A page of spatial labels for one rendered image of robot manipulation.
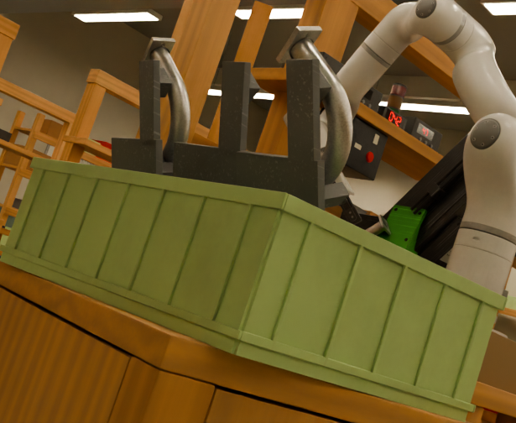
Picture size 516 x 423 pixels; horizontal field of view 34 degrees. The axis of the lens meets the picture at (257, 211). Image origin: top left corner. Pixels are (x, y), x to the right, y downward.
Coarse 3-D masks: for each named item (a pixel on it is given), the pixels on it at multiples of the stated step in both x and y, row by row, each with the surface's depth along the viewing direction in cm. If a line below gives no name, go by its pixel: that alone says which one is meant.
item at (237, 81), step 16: (224, 64) 115; (240, 64) 113; (224, 80) 115; (240, 80) 113; (224, 96) 115; (240, 96) 113; (224, 112) 116; (240, 112) 113; (224, 128) 116; (240, 128) 114; (176, 144) 124; (192, 144) 121; (224, 144) 116; (240, 144) 114; (176, 160) 124; (192, 160) 121; (208, 160) 119; (224, 160) 116; (176, 176) 124; (192, 176) 121; (208, 176) 119; (224, 176) 116
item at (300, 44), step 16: (304, 32) 103; (320, 32) 105; (288, 48) 104; (304, 48) 103; (320, 64) 102; (336, 80) 102; (336, 96) 101; (336, 112) 101; (336, 128) 101; (336, 144) 101; (336, 160) 102; (336, 176) 104
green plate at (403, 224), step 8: (400, 208) 246; (408, 208) 245; (416, 208) 243; (392, 216) 247; (400, 216) 245; (408, 216) 243; (416, 216) 241; (424, 216) 240; (392, 224) 245; (400, 224) 243; (408, 224) 241; (416, 224) 239; (384, 232) 245; (392, 232) 243; (400, 232) 241; (408, 232) 239; (416, 232) 239; (392, 240) 241; (400, 240) 239; (408, 240) 238; (408, 248) 237
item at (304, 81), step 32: (288, 64) 101; (288, 96) 101; (320, 96) 100; (288, 128) 102; (320, 128) 100; (256, 160) 108; (288, 160) 103; (320, 160) 100; (288, 192) 104; (320, 192) 100
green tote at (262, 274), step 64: (64, 192) 123; (128, 192) 109; (192, 192) 98; (256, 192) 89; (64, 256) 116; (128, 256) 104; (192, 256) 95; (256, 256) 87; (320, 256) 90; (384, 256) 96; (192, 320) 90; (256, 320) 86; (320, 320) 91; (384, 320) 98; (448, 320) 105; (384, 384) 98; (448, 384) 106
